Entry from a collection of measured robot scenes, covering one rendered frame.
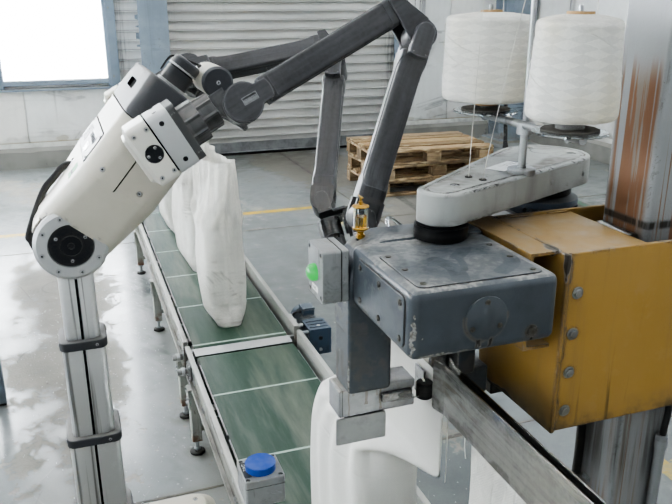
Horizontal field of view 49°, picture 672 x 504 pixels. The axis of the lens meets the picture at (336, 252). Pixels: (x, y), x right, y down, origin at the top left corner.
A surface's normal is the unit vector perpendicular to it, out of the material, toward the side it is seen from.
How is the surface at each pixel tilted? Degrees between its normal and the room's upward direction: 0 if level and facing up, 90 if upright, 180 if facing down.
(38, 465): 0
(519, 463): 90
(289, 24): 93
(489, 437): 90
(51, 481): 0
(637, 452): 90
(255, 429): 0
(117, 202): 115
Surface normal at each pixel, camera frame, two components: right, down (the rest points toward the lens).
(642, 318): 0.33, 0.30
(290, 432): 0.00, -0.95
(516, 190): 0.70, 0.22
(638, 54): -0.94, 0.11
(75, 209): -0.05, 0.69
